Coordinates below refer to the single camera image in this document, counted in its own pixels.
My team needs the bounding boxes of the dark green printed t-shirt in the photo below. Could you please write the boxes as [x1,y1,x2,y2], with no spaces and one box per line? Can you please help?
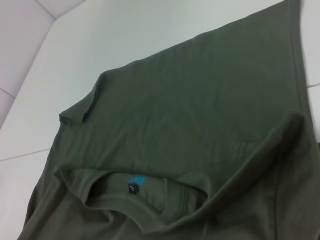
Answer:
[16,0,320,240]

